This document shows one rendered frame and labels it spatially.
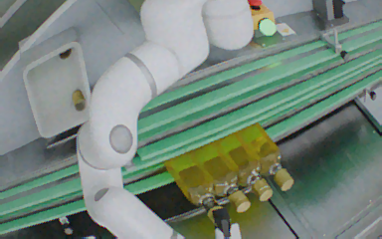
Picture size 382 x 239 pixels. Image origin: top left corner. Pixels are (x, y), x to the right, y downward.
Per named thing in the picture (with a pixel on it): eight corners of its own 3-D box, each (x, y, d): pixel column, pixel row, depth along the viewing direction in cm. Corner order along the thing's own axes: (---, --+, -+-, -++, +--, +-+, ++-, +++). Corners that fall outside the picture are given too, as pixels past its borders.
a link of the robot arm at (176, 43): (127, 85, 96) (108, 12, 85) (229, 18, 106) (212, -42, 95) (164, 108, 90) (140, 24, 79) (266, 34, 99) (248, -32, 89)
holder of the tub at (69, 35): (42, 135, 134) (47, 152, 129) (20, 54, 117) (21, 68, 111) (92, 113, 139) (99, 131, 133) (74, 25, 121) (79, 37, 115)
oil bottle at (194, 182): (157, 155, 137) (196, 211, 122) (152, 137, 134) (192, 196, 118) (179, 146, 139) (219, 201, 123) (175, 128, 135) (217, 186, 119)
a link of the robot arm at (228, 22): (184, 24, 109) (219, 65, 97) (170, -24, 100) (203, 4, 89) (229, 10, 111) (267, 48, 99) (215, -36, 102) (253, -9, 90)
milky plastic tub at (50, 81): (37, 121, 131) (42, 141, 124) (19, 54, 116) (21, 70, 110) (88, 97, 135) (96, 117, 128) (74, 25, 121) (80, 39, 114)
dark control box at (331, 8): (312, 8, 150) (328, 21, 143) (309, -12, 145) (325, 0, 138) (329, 5, 152) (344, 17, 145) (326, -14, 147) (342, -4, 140)
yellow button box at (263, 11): (241, 25, 143) (255, 38, 137) (237, 3, 138) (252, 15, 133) (262, 20, 145) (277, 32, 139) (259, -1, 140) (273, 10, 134)
